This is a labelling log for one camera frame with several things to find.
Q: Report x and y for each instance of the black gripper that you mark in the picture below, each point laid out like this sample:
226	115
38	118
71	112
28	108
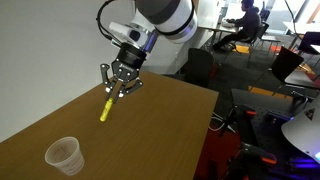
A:
128	61

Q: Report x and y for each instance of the yellow marker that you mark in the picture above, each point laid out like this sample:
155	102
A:
106	111

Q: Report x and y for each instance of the translucent plastic measuring cup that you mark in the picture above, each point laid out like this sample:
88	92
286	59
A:
68	165

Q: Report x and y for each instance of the black office chair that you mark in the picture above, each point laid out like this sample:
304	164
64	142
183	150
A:
200	66

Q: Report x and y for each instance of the grey office desk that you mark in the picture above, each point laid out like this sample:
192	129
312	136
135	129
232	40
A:
216	28

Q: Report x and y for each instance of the yellow floor mat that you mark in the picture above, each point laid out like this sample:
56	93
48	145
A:
242	49

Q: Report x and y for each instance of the seated person dark hoodie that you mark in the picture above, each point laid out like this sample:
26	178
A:
250	23

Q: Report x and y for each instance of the black chair under person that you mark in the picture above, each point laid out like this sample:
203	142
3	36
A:
262	30

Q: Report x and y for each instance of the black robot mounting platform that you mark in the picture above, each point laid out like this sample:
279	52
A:
266	133

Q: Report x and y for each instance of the black chair thin legs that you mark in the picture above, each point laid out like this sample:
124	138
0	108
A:
286	63

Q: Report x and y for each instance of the grey round table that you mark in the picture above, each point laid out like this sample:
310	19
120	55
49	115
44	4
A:
300	79

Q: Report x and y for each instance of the white rectangular table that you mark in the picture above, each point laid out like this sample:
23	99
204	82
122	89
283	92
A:
300	27

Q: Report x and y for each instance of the dark blue chair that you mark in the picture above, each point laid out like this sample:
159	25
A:
310	41

